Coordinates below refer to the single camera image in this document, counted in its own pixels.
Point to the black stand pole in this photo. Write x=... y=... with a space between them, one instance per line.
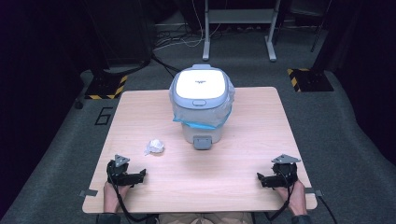
x=322 y=37

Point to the crumpled white paper ball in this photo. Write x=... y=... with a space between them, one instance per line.
x=155 y=146

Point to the person's left hand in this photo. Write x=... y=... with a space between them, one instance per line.
x=112 y=193

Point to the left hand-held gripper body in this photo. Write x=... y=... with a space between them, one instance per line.
x=118 y=169

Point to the black yellow striped stand base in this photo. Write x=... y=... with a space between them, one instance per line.
x=311 y=80
x=107 y=87

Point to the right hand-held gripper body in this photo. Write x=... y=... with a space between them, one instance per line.
x=284 y=172

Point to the grey metal stand frame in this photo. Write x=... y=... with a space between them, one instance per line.
x=239 y=15

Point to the clear blue-edged trash bag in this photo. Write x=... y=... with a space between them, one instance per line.
x=222 y=113

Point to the white grey pedal trash can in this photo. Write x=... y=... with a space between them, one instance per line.
x=199 y=82

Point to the small black floor object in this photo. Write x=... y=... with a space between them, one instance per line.
x=78 y=104

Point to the grey tape strip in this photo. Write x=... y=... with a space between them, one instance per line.
x=88 y=193
x=313 y=192

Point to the person's right hand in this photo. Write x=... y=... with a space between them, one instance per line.
x=294 y=194

